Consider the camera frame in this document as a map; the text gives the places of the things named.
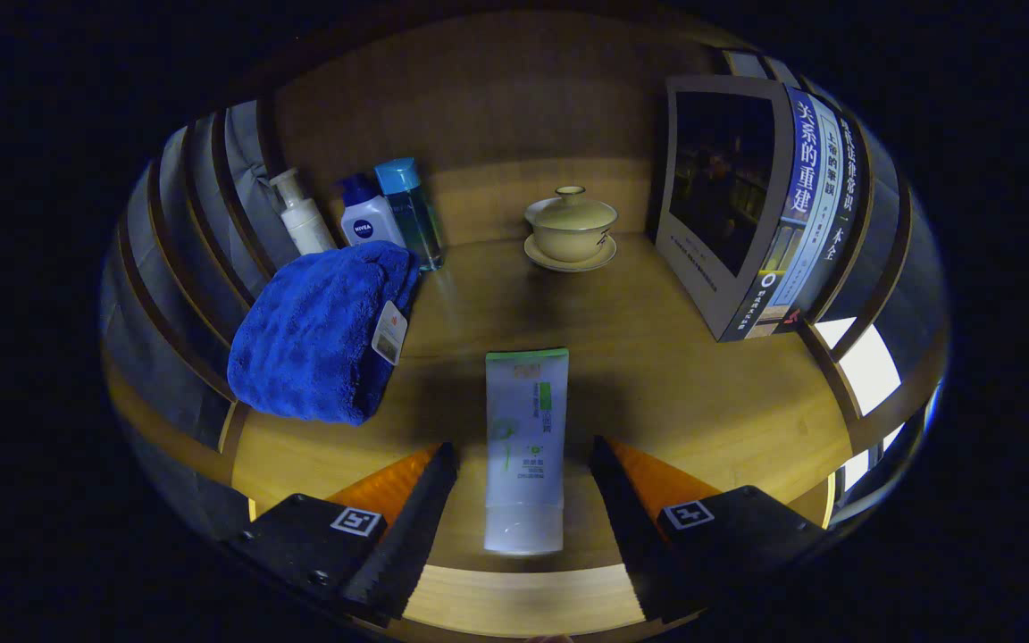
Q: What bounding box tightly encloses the beige lidded teacup with saucer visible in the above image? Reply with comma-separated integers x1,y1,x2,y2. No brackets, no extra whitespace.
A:
523,186,619,273

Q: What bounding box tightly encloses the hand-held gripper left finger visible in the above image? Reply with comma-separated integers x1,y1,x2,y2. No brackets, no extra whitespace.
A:
227,441,460,626

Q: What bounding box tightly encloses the light blue spine book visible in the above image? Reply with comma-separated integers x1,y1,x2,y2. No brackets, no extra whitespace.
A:
769,96,848,327

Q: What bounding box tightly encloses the wooden countertop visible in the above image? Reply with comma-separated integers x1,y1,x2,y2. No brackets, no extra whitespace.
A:
229,234,855,637

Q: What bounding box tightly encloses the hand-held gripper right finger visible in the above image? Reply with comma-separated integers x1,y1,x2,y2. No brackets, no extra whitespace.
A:
588,435,837,626

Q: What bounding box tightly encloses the teal bottle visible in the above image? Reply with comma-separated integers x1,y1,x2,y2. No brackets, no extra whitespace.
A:
374,158,447,271

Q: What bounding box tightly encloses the white tube with green print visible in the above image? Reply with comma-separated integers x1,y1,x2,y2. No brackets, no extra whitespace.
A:
483,348,570,556

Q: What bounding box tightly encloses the white bottle with blue cap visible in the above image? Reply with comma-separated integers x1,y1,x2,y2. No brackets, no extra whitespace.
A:
336,174,408,251

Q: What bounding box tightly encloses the wooden cabinet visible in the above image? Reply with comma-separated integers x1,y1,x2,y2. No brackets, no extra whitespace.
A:
102,9,951,572

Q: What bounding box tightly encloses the blue towel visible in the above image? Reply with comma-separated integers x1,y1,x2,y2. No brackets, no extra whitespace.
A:
227,241,422,426

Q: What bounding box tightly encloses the white pump bottle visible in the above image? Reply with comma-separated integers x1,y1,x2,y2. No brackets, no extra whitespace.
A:
268,168,337,257

